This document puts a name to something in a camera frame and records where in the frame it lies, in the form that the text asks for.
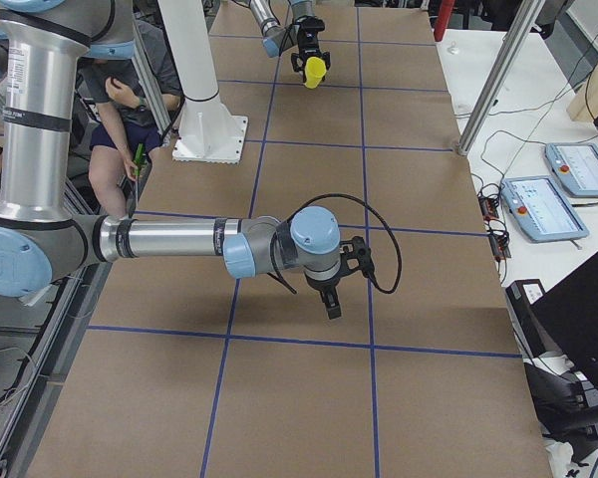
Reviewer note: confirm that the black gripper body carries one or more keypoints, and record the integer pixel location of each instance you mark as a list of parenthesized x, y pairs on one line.
[(309, 49), (322, 287)]

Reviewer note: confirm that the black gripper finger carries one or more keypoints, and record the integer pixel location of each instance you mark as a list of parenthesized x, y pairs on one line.
[(298, 63), (324, 65), (329, 297)]

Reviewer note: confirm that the yellow plastic cup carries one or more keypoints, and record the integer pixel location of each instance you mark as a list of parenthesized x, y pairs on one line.
[(315, 70)]

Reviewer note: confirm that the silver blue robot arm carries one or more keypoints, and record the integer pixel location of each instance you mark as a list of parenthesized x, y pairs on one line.
[(41, 241), (277, 38)]

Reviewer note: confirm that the red cylinder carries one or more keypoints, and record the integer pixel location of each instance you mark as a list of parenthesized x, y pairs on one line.
[(442, 20)]

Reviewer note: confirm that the green pen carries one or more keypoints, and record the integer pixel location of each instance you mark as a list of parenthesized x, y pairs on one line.
[(139, 160)]

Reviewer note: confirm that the seated person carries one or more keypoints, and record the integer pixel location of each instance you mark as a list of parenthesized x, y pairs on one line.
[(126, 122)]

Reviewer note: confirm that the near blue teach pendant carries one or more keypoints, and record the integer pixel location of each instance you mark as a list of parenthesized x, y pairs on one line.
[(541, 209)]

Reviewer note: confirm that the blue teach pendant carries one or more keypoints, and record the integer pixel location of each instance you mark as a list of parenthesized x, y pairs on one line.
[(576, 167), (541, 209)]

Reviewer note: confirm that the far blue teach pendant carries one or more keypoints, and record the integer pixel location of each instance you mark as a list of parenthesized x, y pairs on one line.
[(576, 167)]

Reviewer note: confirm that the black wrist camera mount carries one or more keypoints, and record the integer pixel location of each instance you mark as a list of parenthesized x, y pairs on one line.
[(355, 256)]

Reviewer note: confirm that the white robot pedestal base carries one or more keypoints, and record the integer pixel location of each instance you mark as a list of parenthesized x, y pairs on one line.
[(207, 131)]

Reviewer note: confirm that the aluminium frame post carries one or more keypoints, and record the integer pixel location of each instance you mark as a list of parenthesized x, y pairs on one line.
[(512, 43)]

